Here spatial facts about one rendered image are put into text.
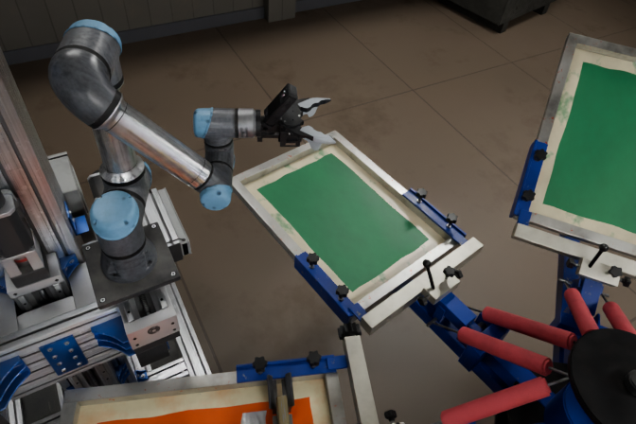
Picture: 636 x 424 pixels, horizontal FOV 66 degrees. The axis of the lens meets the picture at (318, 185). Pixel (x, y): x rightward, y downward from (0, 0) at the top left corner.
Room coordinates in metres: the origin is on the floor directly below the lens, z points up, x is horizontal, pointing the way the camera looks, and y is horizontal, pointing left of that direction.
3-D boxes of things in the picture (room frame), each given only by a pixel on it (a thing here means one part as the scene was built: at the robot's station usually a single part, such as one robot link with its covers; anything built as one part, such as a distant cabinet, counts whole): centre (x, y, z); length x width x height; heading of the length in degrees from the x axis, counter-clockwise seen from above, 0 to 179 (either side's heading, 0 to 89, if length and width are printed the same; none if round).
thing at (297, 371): (0.64, 0.03, 0.97); 0.30 x 0.05 x 0.07; 103
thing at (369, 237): (1.22, -0.21, 1.05); 1.08 x 0.61 x 0.23; 43
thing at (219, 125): (0.97, 0.27, 1.65); 0.11 x 0.08 x 0.09; 99
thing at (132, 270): (0.79, 0.51, 1.31); 0.15 x 0.15 x 0.10
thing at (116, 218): (0.80, 0.51, 1.42); 0.13 x 0.12 x 0.14; 9
